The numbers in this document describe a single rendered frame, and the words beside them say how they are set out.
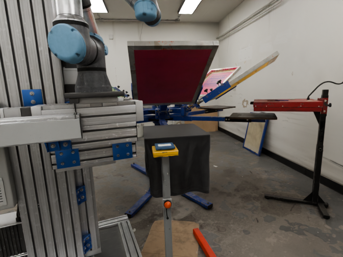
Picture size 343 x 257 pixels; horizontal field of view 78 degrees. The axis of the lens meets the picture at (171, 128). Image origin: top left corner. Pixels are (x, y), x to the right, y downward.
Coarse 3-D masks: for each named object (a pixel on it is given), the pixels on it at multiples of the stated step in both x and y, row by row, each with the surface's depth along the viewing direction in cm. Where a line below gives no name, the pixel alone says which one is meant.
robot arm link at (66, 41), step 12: (60, 0) 69; (72, 0) 70; (60, 12) 70; (72, 12) 70; (60, 24) 68; (72, 24) 70; (84, 24) 72; (48, 36) 69; (60, 36) 69; (72, 36) 69; (84, 36) 73; (60, 48) 70; (72, 48) 70; (84, 48) 72; (72, 60) 72; (84, 60) 77
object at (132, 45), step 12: (132, 48) 132; (144, 48) 133; (156, 48) 134; (168, 48) 135; (180, 48) 136; (192, 48) 137; (204, 48) 138; (216, 48) 140; (132, 60) 142; (132, 72) 154; (204, 72) 163; (132, 84) 168
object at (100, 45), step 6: (90, 36) 83; (96, 36) 85; (96, 42) 84; (102, 42) 88; (96, 48) 82; (102, 48) 87; (96, 54) 82; (102, 54) 87; (96, 60) 85; (102, 60) 88; (78, 66) 86; (84, 66) 85; (90, 66) 85; (96, 66) 86; (102, 66) 88
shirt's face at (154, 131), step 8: (144, 128) 171; (152, 128) 170; (160, 128) 169; (168, 128) 168; (176, 128) 167; (184, 128) 166; (192, 128) 165; (200, 128) 164; (152, 136) 143; (160, 136) 142; (168, 136) 141; (176, 136) 140
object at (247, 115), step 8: (176, 120) 262; (184, 120) 258; (192, 120) 258; (200, 120) 251; (208, 120) 248; (216, 120) 244; (224, 120) 241; (232, 120) 237; (240, 120) 234; (248, 120) 231; (256, 120) 228; (264, 120) 225
